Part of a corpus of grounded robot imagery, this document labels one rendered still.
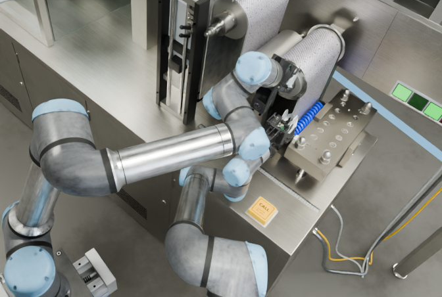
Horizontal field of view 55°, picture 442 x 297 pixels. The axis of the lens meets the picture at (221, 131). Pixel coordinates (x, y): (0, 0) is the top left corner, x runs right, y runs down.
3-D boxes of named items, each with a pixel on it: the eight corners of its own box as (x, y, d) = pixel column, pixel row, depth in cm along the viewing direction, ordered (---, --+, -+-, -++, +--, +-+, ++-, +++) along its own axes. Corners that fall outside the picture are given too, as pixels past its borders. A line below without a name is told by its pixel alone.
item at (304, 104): (283, 133, 150) (298, 98, 136) (317, 99, 163) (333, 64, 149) (285, 134, 150) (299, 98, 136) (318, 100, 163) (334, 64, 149)
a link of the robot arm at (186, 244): (149, 289, 95) (179, 183, 141) (197, 297, 96) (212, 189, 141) (156, 248, 91) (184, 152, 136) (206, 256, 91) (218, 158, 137)
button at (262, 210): (246, 212, 142) (248, 209, 140) (259, 199, 146) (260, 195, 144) (264, 225, 140) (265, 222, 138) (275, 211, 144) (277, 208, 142)
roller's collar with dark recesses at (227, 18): (208, 29, 136) (211, 13, 131) (220, 22, 139) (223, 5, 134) (224, 39, 134) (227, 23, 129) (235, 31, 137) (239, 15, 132)
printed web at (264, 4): (198, 98, 171) (214, -13, 132) (234, 71, 184) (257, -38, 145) (277, 153, 159) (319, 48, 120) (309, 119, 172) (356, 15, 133)
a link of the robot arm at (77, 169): (41, 197, 78) (277, 132, 92) (33, 150, 84) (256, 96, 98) (54, 225, 87) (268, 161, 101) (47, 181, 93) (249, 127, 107)
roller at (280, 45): (234, 81, 150) (239, 55, 141) (273, 48, 164) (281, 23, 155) (261, 99, 146) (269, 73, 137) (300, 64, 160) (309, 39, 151)
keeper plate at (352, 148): (338, 163, 159) (348, 146, 150) (350, 148, 165) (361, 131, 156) (344, 167, 158) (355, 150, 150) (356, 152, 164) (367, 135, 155)
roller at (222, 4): (210, 26, 143) (215, -11, 132) (253, -2, 157) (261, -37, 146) (243, 46, 139) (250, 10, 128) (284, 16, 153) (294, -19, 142)
